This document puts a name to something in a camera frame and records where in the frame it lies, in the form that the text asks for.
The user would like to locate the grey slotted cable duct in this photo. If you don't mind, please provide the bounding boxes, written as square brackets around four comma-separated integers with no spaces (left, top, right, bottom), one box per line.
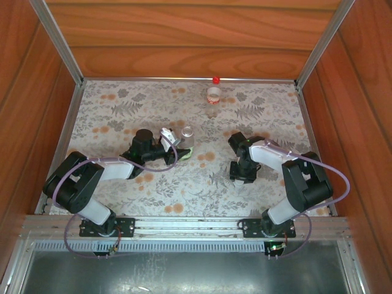
[32,240,267,254]

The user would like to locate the clear bottle green label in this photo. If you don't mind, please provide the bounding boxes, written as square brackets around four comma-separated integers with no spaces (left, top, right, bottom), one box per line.
[178,125,196,162]

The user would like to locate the floral tablecloth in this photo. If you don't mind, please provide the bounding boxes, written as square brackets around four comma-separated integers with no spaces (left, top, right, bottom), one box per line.
[36,80,334,217]

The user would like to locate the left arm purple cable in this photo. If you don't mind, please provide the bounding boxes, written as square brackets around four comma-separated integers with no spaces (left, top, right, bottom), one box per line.
[51,134,179,260]

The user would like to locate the aluminium side rail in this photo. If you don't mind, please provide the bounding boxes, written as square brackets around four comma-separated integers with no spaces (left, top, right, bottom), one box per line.
[295,87,337,217]
[35,84,84,215]

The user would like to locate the aluminium frame post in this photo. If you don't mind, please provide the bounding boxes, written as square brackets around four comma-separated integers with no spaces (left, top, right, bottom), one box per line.
[293,0,358,89]
[29,0,85,88]

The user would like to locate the grey metal sheet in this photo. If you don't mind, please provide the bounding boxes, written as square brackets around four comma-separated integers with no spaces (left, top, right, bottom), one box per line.
[21,241,352,294]

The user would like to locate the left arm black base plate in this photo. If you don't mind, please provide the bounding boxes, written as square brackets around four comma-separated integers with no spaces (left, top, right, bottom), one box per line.
[78,216,136,238]

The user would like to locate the aluminium cross rail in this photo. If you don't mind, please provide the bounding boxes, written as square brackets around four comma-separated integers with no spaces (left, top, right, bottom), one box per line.
[82,76,296,84]

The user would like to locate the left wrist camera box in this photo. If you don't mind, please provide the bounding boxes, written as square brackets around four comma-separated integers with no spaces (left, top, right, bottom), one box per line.
[159,127,182,151]

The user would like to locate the aluminium mounting rail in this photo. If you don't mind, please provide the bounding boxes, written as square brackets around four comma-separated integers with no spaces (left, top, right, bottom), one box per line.
[20,214,350,241]

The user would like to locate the clear bottle red label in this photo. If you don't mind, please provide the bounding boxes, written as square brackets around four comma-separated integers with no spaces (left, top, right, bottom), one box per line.
[205,83,222,120]

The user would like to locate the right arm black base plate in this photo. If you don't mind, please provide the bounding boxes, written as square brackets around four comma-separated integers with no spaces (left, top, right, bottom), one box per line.
[242,217,297,239]

